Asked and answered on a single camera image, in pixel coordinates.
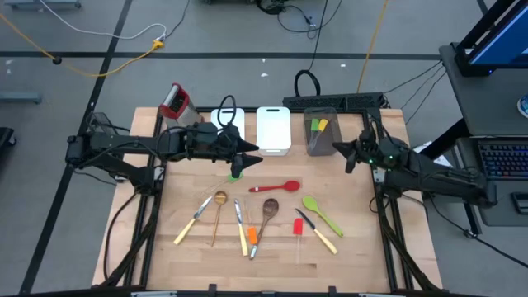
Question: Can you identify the black backlit keyboard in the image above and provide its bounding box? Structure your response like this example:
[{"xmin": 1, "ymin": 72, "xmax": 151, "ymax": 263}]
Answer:
[{"xmin": 478, "ymin": 139, "xmax": 528, "ymax": 181}]

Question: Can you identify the black power strip box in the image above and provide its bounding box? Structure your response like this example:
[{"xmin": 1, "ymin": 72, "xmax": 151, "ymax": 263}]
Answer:
[{"xmin": 282, "ymin": 92, "xmax": 387, "ymax": 111}]

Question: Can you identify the black floor cable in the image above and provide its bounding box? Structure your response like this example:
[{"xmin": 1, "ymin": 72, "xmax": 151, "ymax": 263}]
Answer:
[{"xmin": 428, "ymin": 197, "xmax": 528, "ymax": 269}]

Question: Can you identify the black cable bundle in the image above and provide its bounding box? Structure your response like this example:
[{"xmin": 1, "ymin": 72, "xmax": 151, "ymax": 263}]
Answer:
[{"xmin": 255, "ymin": 0, "xmax": 343, "ymax": 40}]

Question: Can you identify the gold metal spoon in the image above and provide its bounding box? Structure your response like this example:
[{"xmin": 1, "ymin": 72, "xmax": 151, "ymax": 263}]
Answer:
[{"xmin": 210, "ymin": 190, "xmax": 229, "ymax": 248}]

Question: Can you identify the grey stand foot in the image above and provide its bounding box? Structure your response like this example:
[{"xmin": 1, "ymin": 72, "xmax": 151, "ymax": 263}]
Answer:
[
  {"xmin": 0, "ymin": 92, "xmax": 42, "ymax": 104},
  {"xmin": 3, "ymin": 0, "xmax": 83, "ymax": 10}
]

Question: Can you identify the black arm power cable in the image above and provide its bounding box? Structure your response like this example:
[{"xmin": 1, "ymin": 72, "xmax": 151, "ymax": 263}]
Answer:
[{"xmin": 102, "ymin": 191, "xmax": 141, "ymax": 282}]

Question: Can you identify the black coiled hanging cable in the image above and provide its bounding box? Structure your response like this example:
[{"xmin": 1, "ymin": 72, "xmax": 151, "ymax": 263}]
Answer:
[{"xmin": 293, "ymin": 0, "xmax": 331, "ymax": 98}]

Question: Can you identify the computer monitor blue screen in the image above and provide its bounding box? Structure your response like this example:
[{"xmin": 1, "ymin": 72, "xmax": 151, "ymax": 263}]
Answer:
[{"xmin": 455, "ymin": 0, "xmax": 528, "ymax": 78}]

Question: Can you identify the white floor cable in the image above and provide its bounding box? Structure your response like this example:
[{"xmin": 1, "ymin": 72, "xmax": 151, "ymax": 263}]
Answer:
[{"xmin": 39, "ymin": 0, "xmax": 168, "ymax": 42}]

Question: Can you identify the white plastic bin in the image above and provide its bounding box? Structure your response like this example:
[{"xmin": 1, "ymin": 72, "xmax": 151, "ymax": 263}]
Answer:
[
  {"xmin": 210, "ymin": 107, "xmax": 247, "ymax": 142},
  {"xmin": 255, "ymin": 106, "xmax": 293, "ymax": 157}
]

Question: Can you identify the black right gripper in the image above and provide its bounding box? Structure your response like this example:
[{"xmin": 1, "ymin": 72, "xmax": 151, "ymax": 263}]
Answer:
[{"xmin": 332, "ymin": 130, "xmax": 387, "ymax": 175}]

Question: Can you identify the grey computer desk cart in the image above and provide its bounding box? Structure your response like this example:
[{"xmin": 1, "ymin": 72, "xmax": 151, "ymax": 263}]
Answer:
[{"xmin": 439, "ymin": 43, "xmax": 528, "ymax": 228}]

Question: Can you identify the black floor object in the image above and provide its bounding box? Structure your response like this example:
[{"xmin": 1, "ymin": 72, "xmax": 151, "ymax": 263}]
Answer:
[{"xmin": 0, "ymin": 126, "xmax": 17, "ymax": 150}]

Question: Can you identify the red spatula clear handle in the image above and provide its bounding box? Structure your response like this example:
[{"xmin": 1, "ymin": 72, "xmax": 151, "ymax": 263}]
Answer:
[{"xmin": 292, "ymin": 218, "xmax": 305, "ymax": 263}]

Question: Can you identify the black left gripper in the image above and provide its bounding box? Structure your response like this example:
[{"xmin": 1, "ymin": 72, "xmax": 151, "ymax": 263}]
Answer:
[{"xmin": 185, "ymin": 122, "xmax": 264, "ymax": 179}]

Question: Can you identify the white paper sheet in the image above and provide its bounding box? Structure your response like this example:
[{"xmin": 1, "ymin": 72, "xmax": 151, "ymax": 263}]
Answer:
[{"xmin": 412, "ymin": 141, "xmax": 449, "ymax": 166}]

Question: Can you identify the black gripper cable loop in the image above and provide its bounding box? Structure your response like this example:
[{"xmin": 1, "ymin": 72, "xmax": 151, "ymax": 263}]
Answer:
[{"xmin": 217, "ymin": 94, "xmax": 238, "ymax": 128}]

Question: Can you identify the thin black cable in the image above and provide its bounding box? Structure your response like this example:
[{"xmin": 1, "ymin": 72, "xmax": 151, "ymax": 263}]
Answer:
[
  {"xmin": 383, "ymin": 59, "xmax": 446, "ymax": 95},
  {"xmin": 404, "ymin": 70, "xmax": 449, "ymax": 125}
]

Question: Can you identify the yellow hanging cable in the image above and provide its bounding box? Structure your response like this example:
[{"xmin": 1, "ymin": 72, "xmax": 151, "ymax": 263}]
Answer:
[{"xmin": 356, "ymin": 0, "xmax": 389, "ymax": 94}]

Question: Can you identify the black wire basket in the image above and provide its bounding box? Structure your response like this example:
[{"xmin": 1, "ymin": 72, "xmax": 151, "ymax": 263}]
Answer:
[{"xmin": 88, "ymin": 111, "xmax": 125, "ymax": 135}]

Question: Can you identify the yellow spatula clear handle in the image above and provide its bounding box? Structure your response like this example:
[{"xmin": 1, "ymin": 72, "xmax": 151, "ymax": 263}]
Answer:
[{"xmin": 312, "ymin": 118, "xmax": 330, "ymax": 150}]

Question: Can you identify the dark wooden spoon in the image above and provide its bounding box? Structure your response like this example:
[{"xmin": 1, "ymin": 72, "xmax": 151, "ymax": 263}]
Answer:
[{"xmin": 248, "ymin": 198, "xmax": 281, "ymax": 260}]

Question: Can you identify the green silicone spoon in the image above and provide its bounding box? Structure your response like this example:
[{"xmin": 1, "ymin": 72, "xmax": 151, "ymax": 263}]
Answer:
[{"xmin": 302, "ymin": 195, "xmax": 344, "ymax": 238}]

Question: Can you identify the yellow cable with plug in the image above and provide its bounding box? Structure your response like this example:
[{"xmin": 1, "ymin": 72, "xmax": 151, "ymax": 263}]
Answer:
[{"xmin": 0, "ymin": 12, "xmax": 166, "ymax": 79}]

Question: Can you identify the steel box grater red handle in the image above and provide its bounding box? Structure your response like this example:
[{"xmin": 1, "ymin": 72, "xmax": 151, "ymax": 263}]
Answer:
[{"xmin": 158, "ymin": 82, "xmax": 204, "ymax": 130}]

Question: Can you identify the red silicone spoon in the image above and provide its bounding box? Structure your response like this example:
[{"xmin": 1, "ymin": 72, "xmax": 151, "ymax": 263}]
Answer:
[{"xmin": 247, "ymin": 180, "xmax": 301, "ymax": 194}]

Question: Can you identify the knife with cream handle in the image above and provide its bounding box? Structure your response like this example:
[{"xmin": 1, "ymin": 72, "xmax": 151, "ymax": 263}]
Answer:
[
  {"xmin": 172, "ymin": 196, "xmax": 214, "ymax": 247},
  {"xmin": 233, "ymin": 198, "xmax": 250, "ymax": 257},
  {"xmin": 295, "ymin": 207, "xmax": 337, "ymax": 256}
]

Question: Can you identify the grey translucent plastic bin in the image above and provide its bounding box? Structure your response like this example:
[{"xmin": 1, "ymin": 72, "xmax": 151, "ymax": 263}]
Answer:
[{"xmin": 303, "ymin": 106, "xmax": 344, "ymax": 157}]

